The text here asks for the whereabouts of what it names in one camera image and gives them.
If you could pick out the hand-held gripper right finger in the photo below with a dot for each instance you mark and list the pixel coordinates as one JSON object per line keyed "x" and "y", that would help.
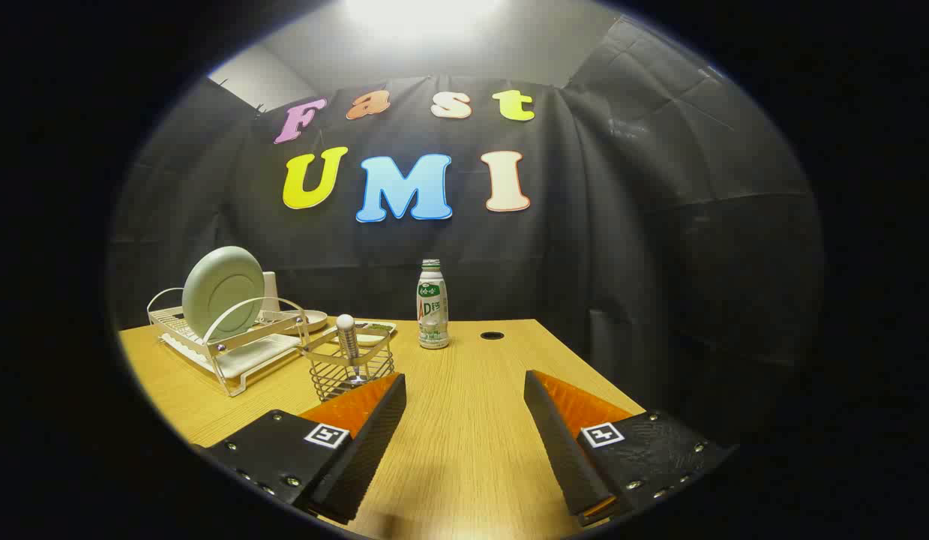
{"x": 561, "y": 442}

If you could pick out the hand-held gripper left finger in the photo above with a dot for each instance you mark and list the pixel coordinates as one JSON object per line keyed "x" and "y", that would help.
{"x": 370, "y": 442}

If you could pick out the light green plate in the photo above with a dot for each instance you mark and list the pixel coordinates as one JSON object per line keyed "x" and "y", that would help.
{"x": 220, "y": 292}

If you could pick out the beige plate with meat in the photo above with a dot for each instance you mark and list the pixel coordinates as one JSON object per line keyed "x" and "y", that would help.
{"x": 316, "y": 319}

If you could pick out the white green drink bottle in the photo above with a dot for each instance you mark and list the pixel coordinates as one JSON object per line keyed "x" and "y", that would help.
{"x": 433, "y": 307}

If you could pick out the white drain tray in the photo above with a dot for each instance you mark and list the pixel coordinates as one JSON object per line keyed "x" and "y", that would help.
{"x": 247, "y": 356}

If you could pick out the white toaster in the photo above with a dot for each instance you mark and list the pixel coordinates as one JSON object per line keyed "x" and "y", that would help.
{"x": 271, "y": 292}

